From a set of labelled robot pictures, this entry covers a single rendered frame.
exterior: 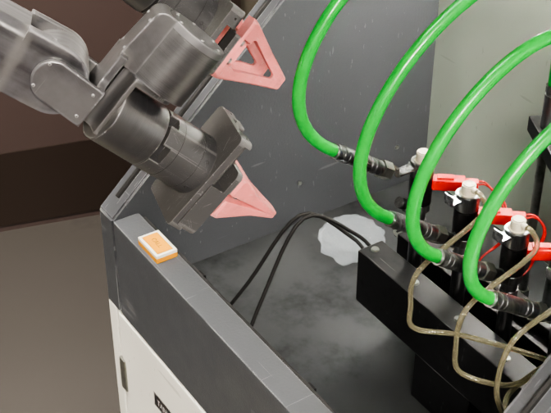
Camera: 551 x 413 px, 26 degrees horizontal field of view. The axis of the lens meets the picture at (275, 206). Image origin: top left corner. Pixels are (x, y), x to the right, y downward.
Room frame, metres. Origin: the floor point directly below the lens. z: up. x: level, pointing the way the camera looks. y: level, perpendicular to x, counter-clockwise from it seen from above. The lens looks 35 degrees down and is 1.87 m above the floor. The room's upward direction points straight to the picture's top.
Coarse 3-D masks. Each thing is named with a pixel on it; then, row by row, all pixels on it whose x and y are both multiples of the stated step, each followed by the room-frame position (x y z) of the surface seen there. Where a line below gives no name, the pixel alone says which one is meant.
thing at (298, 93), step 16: (336, 0) 1.09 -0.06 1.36; (320, 16) 1.09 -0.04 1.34; (320, 32) 1.08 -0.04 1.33; (304, 48) 1.07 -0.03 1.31; (304, 64) 1.07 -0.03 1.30; (304, 80) 1.06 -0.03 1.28; (304, 96) 1.07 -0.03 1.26; (304, 112) 1.07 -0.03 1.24; (304, 128) 1.07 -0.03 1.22; (320, 144) 1.08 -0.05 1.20
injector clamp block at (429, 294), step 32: (384, 256) 1.16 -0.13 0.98; (384, 288) 1.13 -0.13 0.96; (416, 288) 1.10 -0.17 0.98; (448, 288) 1.13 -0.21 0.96; (384, 320) 1.13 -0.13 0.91; (416, 320) 1.08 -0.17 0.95; (448, 320) 1.04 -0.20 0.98; (480, 320) 1.08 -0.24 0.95; (512, 320) 1.04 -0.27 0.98; (416, 352) 1.08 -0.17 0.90; (448, 352) 1.03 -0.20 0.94; (480, 352) 0.99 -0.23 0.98; (512, 352) 0.99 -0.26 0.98; (544, 352) 0.99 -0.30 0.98; (416, 384) 1.07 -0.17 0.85; (448, 384) 1.02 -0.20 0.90; (480, 384) 0.98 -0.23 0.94
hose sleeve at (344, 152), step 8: (336, 144) 1.10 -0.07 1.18; (344, 152) 1.09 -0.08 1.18; (352, 152) 1.10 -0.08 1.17; (336, 160) 1.09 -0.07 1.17; (344, 160) 1.09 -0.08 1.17; (352, 160) 1.10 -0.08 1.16; (368, 160) 1.11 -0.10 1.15; (376, 160) 1.12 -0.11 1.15; (368, 168) 1.11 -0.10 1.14; (376, 168) 1.12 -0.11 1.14; (384, 168) 1.12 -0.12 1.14
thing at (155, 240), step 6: (150, 234) 1.23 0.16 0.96; (156, 234) 1.23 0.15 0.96; (144, 240) 1.22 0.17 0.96; (150, 240) 1.22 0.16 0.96; (156, 240) 1.22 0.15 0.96; (162, 240) 1.22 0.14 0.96; (150, 246) 1.21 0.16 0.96; (156, 246) 1.21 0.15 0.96; (162, 246) 1.21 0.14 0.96; (168, 246) 1.21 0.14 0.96; (156, 252) 1.20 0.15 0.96; (162, 258) 1.19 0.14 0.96; (168, 258) 1.20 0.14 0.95
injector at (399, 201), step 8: (432, 176) 1.16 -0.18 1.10; (408, 192) 1.16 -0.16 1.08; (400, 200) 1.15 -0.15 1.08; (424, 200) 1.15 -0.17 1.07; (400, 208) 1.14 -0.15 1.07; (424, 208) 1.15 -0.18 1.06; (424, 216) 1.16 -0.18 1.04; (408, 240) 1.16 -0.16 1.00; (408, 248) 1.16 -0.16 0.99; (408, 256) 1.16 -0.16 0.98; (416, 256) 1.16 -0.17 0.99; (416, 264) 1.16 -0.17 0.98
